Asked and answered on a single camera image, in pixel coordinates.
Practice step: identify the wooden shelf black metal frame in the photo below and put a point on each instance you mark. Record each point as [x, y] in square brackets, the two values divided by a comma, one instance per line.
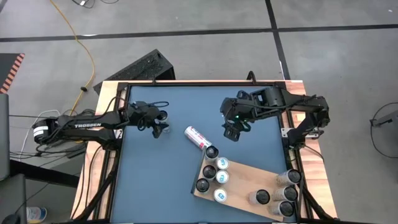
[245, 183]

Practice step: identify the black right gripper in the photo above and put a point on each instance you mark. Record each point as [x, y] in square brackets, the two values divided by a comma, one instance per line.
[237, 109]

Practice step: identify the black computer tower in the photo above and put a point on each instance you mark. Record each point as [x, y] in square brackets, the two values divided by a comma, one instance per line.
[140, 68]

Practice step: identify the orange black striped floor mat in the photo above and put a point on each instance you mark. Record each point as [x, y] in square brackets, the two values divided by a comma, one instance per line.
[9, 71]

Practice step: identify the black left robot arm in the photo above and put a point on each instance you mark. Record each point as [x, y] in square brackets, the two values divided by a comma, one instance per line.
[90, 126]

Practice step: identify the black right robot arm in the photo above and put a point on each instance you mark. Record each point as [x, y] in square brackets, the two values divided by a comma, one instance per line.
[298, 104]

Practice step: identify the white plastic container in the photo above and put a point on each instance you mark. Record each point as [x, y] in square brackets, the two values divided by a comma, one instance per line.
[35, 214]

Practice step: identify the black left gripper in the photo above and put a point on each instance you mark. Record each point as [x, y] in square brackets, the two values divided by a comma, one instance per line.
[143, 115]

